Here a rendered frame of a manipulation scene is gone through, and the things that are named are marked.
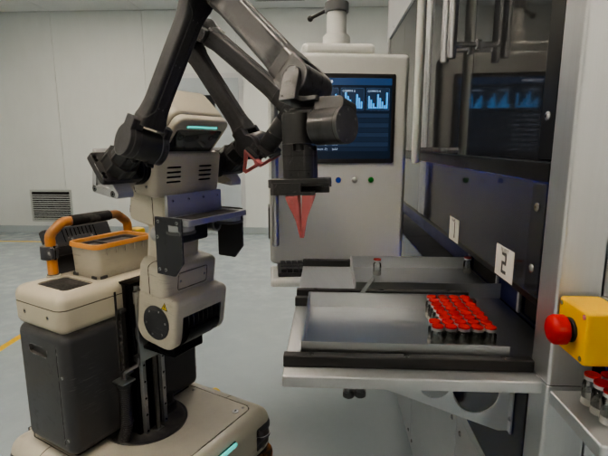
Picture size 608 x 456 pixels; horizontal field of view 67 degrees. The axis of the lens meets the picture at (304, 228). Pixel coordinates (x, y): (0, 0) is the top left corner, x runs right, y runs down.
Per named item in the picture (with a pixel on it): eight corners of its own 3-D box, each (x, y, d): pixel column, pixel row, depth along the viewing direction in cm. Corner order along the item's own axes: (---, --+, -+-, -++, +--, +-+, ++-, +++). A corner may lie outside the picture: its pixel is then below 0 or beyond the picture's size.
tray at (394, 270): (466, 268, 133) (467, 257, 132) (499, 298, 107) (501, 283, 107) (349, 267, 135) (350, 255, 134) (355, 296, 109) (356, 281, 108)
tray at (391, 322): (463, 309, 100) (464, 294, 99) (508, 366, 74) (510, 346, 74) (308, 306, 102) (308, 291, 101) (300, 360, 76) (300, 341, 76)
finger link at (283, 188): (315, 241, 74) (314, 182, 72) (271, 241, 74) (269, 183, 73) (316, 233, 80) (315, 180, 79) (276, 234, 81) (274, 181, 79)
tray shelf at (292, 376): (460, 270, 138) (461, 264, 138) (594, 394, 70) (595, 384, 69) (303, 268, 140) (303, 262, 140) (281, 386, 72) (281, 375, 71)
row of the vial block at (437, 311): (434, 315, 96) (435, 294, 95) (457, 353, 79) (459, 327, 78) (423, 315, 96) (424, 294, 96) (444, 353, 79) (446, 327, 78)
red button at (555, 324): (567, 337, 63) (570, 309, 62) (583, 350, 59) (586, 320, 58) (538, 337, 63) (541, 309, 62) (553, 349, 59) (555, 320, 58)
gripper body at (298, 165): (331, 190, 73) (330, 142, 71) (268, 191, 73) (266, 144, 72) (331, 187, 79) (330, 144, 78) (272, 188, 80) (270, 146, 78)
